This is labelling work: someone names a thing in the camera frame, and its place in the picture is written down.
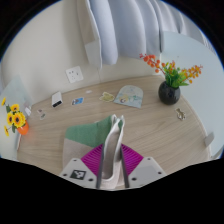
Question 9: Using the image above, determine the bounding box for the small flat yellow sticker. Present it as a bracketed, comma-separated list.
[99, 91, 115, 103]

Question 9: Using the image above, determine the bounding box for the round orange vase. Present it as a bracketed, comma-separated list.
[17, 121, 30, 136]

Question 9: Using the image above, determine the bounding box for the light grey curtain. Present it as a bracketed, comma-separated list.
[76, 0, 201, 69]

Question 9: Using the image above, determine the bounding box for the beige towel with green trim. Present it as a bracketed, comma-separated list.
[62, 114, 129, 191]

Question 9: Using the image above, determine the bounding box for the orange artificial flower sprig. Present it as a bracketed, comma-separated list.
[139, 53, 204, 89]

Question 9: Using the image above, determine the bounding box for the small white rectangular device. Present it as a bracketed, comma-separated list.
[51, 91, 64, 108]

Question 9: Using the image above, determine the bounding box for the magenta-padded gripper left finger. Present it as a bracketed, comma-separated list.
[59, 143, 104, 190]

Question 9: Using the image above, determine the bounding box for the white wall socket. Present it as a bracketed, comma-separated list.
[65, 65, 84, 84]

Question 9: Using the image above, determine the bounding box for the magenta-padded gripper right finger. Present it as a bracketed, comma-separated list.
[119, 143, 167, 189]

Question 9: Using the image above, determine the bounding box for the arched illustrated card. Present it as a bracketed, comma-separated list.
[113, 84, 144, 109]

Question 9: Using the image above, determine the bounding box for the yellow artificial sunflower bouquet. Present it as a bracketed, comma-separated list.
[0, 96, 27, 138]

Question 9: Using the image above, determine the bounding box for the round black vase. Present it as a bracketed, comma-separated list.
[158, 80, 182, 106]

